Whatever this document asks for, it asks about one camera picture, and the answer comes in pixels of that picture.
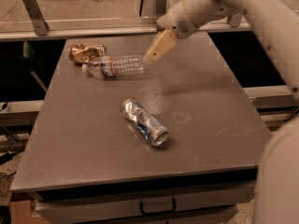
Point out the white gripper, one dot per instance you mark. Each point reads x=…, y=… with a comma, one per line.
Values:
x=173, y=20

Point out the clear plastic water bottle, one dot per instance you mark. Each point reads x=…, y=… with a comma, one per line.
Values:
x=106, y=67

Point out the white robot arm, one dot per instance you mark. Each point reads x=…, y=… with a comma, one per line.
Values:
x=276, y=27

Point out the crushed silver blue can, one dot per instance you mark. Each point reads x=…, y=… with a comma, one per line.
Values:
x=152, y=129

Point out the horizontal metal rail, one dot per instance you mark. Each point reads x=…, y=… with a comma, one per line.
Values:
x=212, y=27

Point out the middle metal rail bracket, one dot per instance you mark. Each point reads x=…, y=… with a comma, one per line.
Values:
x=160, y=7

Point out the metal rail bracket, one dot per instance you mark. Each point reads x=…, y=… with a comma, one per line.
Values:
x=235, y=20
x=160, y=7
x=40, y=26

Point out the right metal rail bracket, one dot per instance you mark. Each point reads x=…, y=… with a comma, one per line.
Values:
x=235, y=20

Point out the left metal rail bracket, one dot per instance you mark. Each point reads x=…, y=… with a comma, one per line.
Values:
x=40, y=26

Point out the black drawer handle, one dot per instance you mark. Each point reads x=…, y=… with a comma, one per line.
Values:
x=152, y=207

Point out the grey drawer with handle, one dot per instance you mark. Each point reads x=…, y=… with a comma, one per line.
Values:
x=207, y=205

